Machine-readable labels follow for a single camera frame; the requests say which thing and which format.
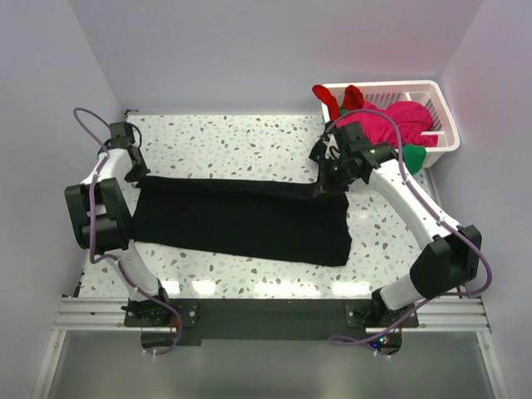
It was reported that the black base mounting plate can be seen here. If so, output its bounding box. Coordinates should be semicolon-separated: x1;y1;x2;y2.
121;298;419;349

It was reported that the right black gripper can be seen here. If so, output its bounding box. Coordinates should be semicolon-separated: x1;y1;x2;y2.
313;154;358;200

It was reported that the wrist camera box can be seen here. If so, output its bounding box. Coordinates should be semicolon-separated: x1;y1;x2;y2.
332;122;372;156
107;121;141;149

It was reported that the black t-shirt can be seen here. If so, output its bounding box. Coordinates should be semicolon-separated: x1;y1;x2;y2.
133;176;352;267

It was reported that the green garment in basket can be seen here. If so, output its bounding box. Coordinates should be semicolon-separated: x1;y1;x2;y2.
337;106;429;175

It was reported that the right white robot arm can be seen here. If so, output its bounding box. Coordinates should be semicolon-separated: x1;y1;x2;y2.
309;143;482;327

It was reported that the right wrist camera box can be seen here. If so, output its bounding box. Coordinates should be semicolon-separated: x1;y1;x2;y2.
332;122;372;156

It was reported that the red garment in basket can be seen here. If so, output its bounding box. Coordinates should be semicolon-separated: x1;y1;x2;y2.
312;84;365;121

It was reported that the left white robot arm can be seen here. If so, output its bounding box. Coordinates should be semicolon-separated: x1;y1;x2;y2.
64;145;172;327

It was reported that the white plastic laundry basket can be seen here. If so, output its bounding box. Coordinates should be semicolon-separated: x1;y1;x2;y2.
323;80;461;169

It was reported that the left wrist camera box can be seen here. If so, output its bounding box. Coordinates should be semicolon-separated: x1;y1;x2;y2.
107;121;141;149

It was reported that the pink t-shirt in basket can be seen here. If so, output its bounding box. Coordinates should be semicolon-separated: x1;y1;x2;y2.
335;101;438;149

